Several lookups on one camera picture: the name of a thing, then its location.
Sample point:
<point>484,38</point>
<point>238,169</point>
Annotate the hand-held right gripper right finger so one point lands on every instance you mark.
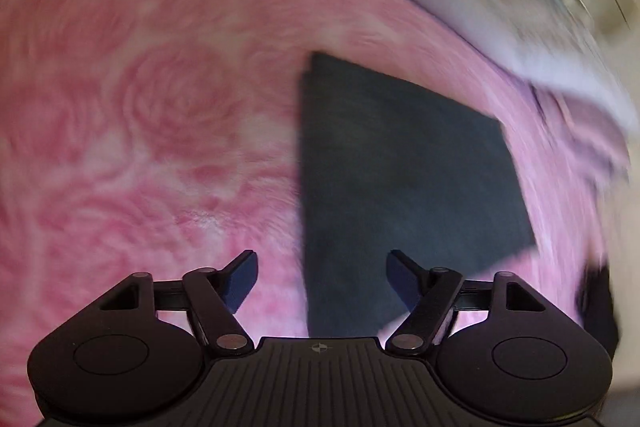
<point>402,279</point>

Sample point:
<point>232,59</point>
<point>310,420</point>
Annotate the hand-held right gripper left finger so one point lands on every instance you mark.
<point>242,277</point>

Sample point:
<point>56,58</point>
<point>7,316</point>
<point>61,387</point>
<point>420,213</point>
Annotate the grey jeans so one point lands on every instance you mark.
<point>400,167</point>

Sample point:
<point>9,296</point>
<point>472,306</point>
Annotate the pink floral blanket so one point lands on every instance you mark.
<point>150,132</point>

